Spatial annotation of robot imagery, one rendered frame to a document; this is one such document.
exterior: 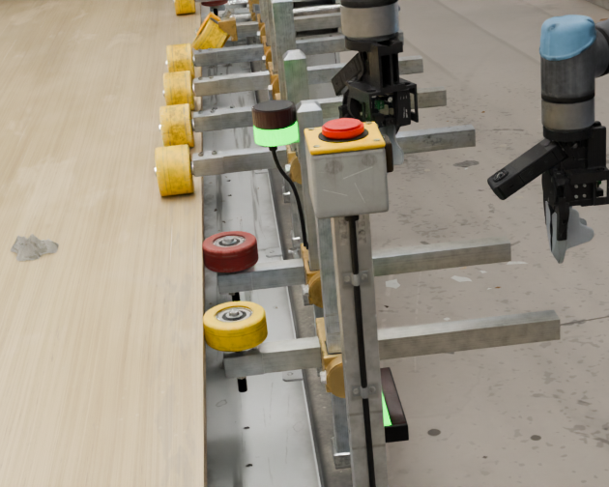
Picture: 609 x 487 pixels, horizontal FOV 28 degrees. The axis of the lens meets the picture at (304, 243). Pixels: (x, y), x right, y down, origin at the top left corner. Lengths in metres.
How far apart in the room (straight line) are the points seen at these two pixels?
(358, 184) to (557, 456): 1.84
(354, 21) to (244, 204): 1.22
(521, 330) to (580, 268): 2.26
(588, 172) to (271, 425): 0.60
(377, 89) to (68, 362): 0.52
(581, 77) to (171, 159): 0.66
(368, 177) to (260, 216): 1.53
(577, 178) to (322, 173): 0.72
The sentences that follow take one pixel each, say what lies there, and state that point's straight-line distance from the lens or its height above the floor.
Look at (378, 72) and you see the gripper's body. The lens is 1.57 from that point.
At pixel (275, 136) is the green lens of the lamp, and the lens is 1.64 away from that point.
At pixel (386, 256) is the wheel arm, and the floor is 0.86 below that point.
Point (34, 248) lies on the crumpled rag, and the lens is 1.83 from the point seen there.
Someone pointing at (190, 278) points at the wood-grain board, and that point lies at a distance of 1.67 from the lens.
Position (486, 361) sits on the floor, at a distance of 3.29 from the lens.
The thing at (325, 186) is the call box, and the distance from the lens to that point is 1.12.
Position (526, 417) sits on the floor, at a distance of 3.04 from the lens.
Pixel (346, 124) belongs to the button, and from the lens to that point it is 1.14.
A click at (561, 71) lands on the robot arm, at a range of 1.73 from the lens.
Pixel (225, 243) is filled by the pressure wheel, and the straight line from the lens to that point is 1.76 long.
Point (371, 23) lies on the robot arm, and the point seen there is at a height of 1.23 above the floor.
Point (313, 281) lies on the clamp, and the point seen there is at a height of 0.86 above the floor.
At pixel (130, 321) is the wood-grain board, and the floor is 0.90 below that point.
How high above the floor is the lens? 1.56
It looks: 22 degrees down
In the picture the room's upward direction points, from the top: 5 degrees counter-clockwise
